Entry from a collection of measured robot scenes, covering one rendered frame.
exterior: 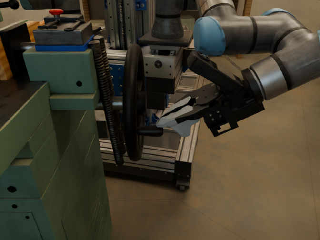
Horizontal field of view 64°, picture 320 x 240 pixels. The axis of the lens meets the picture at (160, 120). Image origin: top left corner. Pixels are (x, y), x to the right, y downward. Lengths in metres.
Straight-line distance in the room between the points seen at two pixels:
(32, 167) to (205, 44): 0.40
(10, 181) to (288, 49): 0.57
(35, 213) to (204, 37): 0.50
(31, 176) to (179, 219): 0.97
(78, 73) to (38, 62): 0.08
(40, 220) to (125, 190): 0.93
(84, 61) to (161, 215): 1.02
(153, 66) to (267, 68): 0.69
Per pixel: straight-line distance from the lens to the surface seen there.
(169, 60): 1.09
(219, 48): 0.53
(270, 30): 0.56
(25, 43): 0.66
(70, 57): 0.55
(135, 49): 0.57
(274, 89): 0.50
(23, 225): 0.67
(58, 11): 0.64
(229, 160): 1.76
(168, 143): 1.50
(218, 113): 0.51
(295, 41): 0.53
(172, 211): 1.42
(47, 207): 0.61
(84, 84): 0.57
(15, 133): 0.48
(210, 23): 0.52
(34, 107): 0.54
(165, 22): 1.19
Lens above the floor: 1.12
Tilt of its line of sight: 32 degrees down
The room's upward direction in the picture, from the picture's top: straight up
